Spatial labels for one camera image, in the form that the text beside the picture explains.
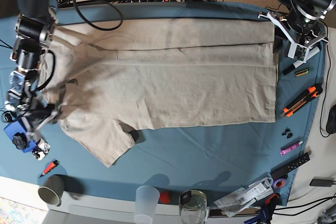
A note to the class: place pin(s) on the purple glue tube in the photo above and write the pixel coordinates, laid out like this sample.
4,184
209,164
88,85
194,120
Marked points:
289,148

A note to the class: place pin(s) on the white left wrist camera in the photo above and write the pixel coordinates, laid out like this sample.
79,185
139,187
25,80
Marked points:
298,50

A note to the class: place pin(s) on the grey mug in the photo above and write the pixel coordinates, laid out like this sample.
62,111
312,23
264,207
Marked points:
51,190

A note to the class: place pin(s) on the blue box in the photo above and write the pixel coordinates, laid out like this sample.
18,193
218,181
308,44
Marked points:
18,127

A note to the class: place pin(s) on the black perforated bar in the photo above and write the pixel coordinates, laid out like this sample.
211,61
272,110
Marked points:
286,167

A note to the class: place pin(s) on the beige T-shirt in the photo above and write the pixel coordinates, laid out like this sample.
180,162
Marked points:
159,73

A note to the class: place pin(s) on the glass jar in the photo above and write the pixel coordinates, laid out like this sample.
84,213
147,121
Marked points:
192,207

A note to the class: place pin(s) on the translucent plastic cup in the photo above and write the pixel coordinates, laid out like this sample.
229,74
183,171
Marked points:
146,201

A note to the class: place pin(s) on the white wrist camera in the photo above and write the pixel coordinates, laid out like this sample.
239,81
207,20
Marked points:
33,125
298,50

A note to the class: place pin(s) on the blue orange bar clamp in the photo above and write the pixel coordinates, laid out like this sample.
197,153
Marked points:
266,212

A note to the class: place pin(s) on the black knob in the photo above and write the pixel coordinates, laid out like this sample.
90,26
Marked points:
20,141

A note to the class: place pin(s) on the red black small tool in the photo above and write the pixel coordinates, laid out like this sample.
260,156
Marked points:
49,167

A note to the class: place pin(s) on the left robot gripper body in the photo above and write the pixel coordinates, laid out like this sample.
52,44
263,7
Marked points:
305,21

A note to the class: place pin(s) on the purple tape roll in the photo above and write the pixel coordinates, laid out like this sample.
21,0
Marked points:
279,183

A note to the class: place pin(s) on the packaged item in plastic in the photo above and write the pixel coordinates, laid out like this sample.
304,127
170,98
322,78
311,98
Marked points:
243,198

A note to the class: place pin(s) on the orange black utility knife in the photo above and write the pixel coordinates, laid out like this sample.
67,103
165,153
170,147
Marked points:
302,99

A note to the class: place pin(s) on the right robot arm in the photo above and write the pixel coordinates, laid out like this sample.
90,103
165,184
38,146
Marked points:
34,30

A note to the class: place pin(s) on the red small block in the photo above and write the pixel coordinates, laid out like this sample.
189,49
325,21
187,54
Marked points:
165,197

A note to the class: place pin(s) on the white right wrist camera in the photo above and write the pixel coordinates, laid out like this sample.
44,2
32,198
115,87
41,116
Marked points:
33,125

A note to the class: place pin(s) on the small black clips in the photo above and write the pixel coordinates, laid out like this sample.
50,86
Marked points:
287,133

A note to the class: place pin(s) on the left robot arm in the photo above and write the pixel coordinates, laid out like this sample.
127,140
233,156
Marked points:
330,4

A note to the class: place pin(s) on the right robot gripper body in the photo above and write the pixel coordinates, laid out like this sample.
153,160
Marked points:
34,113

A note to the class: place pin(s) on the AA battery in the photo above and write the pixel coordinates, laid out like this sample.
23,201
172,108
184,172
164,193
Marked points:
302,72

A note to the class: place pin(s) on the white small caster toy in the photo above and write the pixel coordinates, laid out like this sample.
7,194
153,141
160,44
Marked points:
41,150

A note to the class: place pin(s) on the black white marker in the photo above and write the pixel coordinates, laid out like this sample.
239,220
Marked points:
298,63

